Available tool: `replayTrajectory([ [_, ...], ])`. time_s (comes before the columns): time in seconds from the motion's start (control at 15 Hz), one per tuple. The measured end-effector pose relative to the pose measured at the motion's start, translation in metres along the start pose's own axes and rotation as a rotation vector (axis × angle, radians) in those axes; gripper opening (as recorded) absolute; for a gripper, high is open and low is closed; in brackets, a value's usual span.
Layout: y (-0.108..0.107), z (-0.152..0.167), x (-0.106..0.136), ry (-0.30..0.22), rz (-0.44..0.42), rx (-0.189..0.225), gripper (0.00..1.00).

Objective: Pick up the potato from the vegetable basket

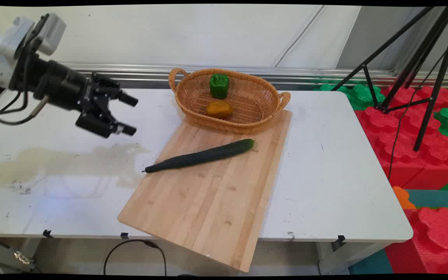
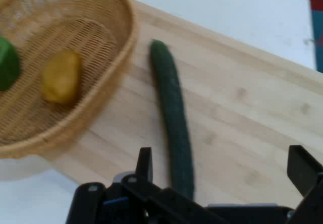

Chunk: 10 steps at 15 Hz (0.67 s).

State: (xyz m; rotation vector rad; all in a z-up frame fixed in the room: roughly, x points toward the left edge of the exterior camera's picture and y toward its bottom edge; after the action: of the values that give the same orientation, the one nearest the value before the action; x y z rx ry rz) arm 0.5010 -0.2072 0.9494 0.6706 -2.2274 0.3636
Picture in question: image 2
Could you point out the teal foam floor mat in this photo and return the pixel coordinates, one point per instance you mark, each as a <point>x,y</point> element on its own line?
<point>318,40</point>

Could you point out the yellow potato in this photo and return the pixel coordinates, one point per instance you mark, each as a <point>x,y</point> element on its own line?
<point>61,77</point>

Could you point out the long dark green cucumber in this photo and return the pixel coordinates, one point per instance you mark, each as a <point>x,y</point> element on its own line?
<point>174,113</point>

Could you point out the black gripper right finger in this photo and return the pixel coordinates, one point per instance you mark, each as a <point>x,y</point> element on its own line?
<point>306,173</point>

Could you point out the woven wicker basket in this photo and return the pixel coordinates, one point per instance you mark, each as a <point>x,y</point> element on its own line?
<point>113,65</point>

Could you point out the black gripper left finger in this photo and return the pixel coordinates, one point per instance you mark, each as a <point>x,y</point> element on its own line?
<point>141,163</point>

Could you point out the wooden cutting board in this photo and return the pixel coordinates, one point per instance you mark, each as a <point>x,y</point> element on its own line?
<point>239,108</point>

